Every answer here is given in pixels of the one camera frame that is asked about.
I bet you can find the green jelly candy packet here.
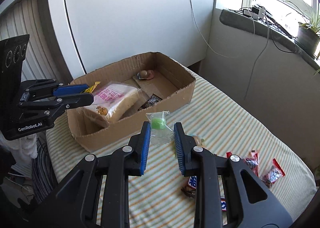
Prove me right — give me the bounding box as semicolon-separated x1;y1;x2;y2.
146;111;173;146

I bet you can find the black patterned candy packet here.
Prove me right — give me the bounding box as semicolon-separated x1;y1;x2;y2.
138;94;162;111

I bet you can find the short Snickers bar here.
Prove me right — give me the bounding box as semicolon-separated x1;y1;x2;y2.
220;197;227;212

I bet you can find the potted spider plant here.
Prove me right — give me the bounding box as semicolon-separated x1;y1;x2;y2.
284;0;319;59

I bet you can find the long Snickers bar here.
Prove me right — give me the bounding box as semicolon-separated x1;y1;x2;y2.
181;176;197;198

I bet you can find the yellow candy packet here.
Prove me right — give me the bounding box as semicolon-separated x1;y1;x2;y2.
83;81;100;93

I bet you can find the small red date snack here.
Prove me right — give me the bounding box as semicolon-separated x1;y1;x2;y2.
260;158;285;188

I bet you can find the packaged sliced bread loaf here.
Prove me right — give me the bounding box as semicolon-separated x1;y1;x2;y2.
82;81;143;128

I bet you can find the large red date snack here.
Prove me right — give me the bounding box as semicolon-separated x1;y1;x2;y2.
226;150;259;177

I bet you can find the grey hanging cable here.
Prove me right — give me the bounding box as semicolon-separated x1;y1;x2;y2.
243;13;272;100

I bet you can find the brown cardboard box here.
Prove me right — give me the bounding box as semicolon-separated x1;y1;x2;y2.
67;52;196;152

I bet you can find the white power strip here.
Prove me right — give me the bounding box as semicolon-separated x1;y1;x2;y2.
242;7;266;19

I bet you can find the white hanging cable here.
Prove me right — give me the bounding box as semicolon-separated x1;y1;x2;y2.
183;0;241;58

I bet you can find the striped tablecloth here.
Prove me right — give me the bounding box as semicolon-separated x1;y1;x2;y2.
41;73;319;227

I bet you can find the small brown nut candy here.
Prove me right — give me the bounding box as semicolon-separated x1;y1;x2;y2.
137;69;155;80

